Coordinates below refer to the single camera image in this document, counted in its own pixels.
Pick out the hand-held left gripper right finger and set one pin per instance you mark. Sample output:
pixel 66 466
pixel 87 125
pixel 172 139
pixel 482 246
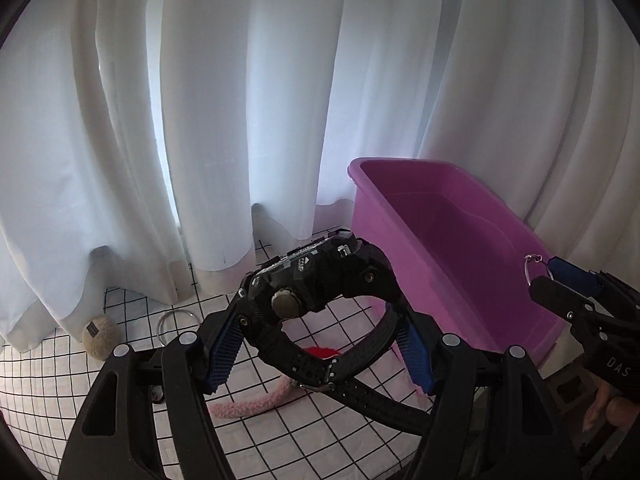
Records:
pixel 415 355

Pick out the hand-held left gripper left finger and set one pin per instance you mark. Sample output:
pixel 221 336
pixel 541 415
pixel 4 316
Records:
pixel 225 350

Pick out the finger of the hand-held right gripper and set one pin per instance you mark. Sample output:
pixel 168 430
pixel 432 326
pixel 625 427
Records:
pixel 575 275
pixel 555 295

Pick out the black wristwatch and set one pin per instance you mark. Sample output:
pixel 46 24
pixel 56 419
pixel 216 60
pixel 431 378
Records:
pixel 300 285

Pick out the purple plastic basin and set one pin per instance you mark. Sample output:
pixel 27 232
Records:
pixel 450 240

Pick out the person's right hand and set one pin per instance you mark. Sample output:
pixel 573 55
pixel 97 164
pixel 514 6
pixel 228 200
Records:
pixel 607 407

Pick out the pink fluffy strawberry headband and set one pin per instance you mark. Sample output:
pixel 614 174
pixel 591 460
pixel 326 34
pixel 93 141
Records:
pixel 250 405

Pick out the silver bangle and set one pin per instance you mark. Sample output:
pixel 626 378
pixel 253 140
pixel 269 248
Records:
pixel 160 325

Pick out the grey hollow block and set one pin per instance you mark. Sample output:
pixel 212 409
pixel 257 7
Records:
pixel 560 380

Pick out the checked white tablecloth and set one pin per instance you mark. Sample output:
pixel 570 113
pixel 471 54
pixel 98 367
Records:
pixel 125 305

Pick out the beige fluffy hair clip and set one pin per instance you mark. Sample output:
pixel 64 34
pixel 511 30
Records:
pixel 100 337

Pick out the white curtain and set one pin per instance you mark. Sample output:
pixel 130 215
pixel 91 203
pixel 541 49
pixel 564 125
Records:
pixel 225 110

